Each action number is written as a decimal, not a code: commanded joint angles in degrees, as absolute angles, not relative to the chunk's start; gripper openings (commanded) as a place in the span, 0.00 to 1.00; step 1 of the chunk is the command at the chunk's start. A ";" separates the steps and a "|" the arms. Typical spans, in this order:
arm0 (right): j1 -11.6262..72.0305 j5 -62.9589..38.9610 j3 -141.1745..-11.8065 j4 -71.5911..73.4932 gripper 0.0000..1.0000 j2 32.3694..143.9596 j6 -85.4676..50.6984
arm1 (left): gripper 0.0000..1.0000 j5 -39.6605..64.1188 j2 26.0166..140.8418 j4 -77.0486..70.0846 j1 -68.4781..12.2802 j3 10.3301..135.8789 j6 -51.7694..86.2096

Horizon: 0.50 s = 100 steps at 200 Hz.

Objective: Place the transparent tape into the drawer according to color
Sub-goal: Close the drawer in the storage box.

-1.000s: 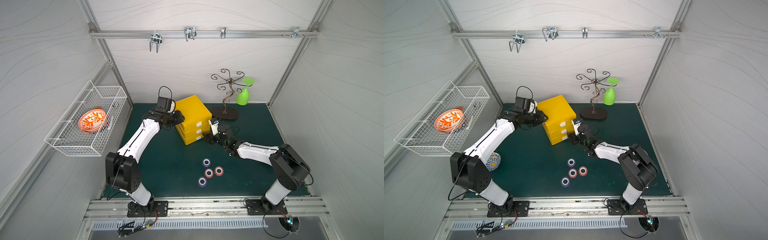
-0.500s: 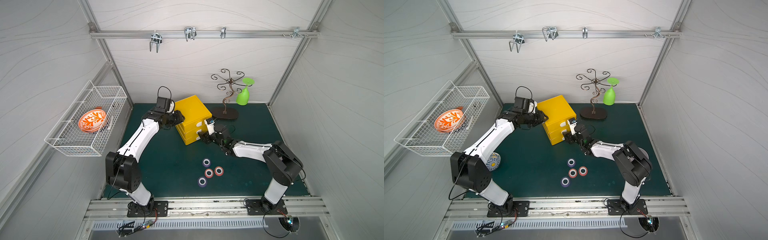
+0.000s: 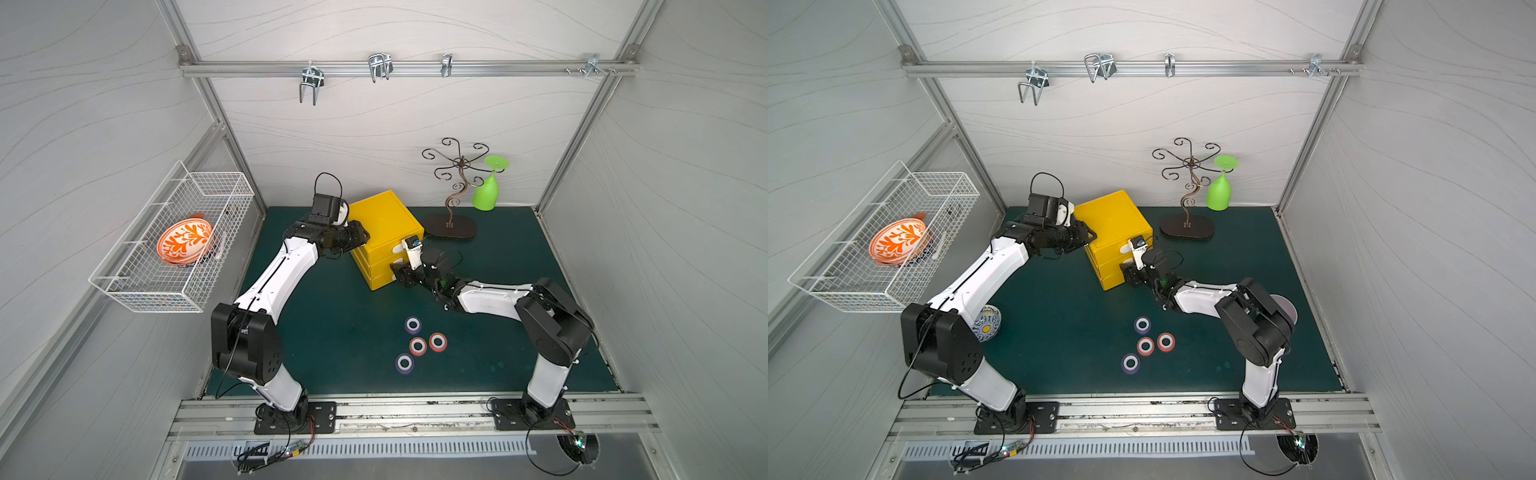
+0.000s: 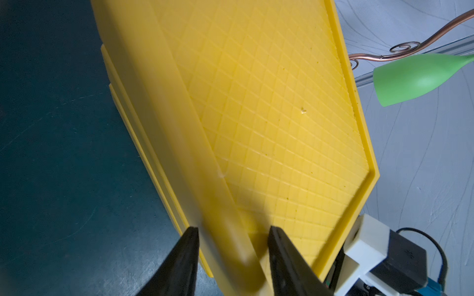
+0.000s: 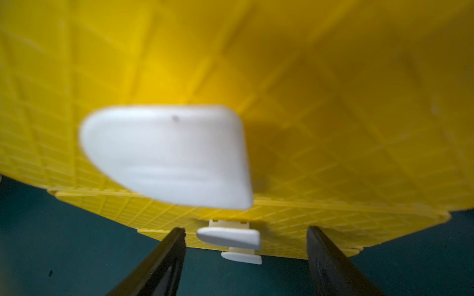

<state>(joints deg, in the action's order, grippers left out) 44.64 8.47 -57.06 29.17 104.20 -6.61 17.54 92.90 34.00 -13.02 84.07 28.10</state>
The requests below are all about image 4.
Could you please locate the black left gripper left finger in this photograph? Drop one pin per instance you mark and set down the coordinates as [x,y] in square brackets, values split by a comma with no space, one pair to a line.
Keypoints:
[178,273]

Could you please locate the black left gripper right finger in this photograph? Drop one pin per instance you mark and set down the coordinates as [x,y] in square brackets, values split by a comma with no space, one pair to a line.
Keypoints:
[291,275]

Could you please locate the yellow plastic drawer cabinet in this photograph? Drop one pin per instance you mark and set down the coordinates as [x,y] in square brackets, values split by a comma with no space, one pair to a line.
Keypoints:
[246,115]

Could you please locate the green plastic wine glass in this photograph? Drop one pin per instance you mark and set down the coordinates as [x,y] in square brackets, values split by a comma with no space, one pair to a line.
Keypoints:
[415,76]

